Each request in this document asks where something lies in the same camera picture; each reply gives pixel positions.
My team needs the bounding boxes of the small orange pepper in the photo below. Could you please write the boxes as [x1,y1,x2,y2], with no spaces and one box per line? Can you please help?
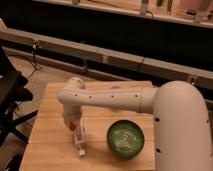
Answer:
[69,123,76,131]

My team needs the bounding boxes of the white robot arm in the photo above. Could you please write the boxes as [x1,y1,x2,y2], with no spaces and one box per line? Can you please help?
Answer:
[58,77,213,171]

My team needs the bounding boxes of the green ceramic bowl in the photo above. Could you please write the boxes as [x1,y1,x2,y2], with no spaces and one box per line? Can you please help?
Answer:
[107,120,145,160]

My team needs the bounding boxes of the white lotion tube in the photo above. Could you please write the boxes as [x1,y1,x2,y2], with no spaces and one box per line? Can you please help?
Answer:
[74,127,86,157]

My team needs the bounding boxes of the black chair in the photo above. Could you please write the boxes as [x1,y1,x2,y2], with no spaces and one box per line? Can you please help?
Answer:
[0,46,37,146]

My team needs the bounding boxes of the black cable left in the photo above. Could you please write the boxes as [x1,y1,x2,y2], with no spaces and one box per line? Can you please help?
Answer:
[26,41,43,79]

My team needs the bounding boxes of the black cable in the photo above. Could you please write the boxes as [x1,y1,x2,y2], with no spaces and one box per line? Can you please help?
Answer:
[26,41,43,79]
[135,9,155,74]

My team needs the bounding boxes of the black cable right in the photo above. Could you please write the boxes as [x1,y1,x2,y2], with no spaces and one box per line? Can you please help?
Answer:
[135,9,155,74]

